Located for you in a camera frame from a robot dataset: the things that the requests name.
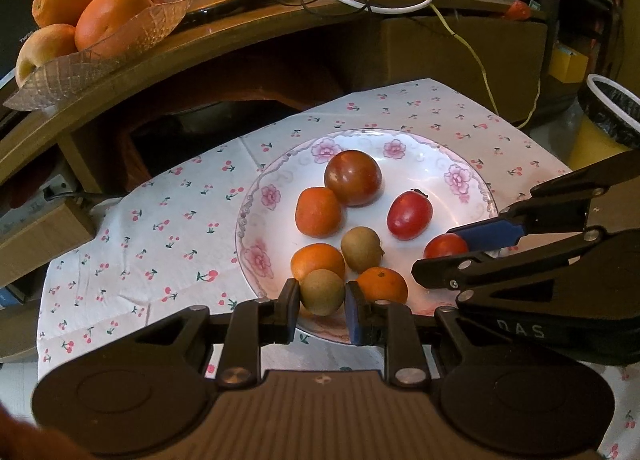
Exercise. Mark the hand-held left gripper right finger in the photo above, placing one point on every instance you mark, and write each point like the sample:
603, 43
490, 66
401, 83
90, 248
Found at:
352, 317

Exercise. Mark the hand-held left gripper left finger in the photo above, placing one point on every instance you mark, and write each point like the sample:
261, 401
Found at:
291, 310

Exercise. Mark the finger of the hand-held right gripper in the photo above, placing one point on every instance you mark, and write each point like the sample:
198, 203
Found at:
450, 272
487, 235

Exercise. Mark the small red tomato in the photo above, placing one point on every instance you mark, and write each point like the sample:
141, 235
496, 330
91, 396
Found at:
442, 245
409, 215

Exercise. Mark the brown kiwi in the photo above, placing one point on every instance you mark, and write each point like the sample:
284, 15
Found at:
361, 248
322, 292

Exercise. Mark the orange tangerine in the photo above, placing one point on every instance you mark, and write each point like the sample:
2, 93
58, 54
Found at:
382, 285
317, 257
318, 211

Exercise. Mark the large dark red tomato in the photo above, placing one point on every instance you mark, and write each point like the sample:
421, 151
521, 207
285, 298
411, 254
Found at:
352, 178

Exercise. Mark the white floral plate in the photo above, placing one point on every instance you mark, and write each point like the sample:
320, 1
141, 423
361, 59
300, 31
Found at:
300, 165

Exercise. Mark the yellow trash bin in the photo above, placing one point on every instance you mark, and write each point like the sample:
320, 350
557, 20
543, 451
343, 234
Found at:
595, 140

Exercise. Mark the cherry print tablecloth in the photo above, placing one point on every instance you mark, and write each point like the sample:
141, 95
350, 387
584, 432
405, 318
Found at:
150, 250

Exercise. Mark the yellow box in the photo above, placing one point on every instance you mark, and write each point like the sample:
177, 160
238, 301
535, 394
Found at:
567, 63

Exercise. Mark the small red object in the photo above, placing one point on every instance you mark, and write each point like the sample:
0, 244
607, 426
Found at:
517, 9

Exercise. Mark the wooden television cabinet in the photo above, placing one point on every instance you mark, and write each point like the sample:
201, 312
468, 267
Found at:
250, 40

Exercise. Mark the glass fruit bowl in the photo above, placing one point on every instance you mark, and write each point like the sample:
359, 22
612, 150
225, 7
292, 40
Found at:
75, 73

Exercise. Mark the yellow apple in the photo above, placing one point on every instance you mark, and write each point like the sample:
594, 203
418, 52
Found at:
42, 48

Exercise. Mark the wooden post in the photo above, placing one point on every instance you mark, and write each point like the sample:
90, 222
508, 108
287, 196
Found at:
552, 15

